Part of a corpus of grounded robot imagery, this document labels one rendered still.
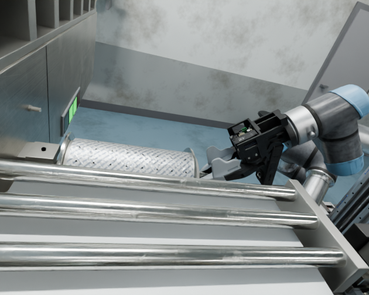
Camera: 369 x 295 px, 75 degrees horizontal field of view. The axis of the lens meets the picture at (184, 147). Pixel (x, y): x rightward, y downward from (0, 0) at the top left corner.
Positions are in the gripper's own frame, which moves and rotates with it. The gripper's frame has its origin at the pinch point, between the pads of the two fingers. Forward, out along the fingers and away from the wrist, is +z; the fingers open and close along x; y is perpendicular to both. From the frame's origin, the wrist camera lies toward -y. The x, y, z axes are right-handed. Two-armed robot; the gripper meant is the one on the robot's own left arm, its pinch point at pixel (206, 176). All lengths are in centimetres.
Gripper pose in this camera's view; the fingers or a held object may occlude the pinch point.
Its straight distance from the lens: 54.9
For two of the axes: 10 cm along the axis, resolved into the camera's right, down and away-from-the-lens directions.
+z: -9.0, 4.3, 1.2
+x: 1.5, 5.5, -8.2
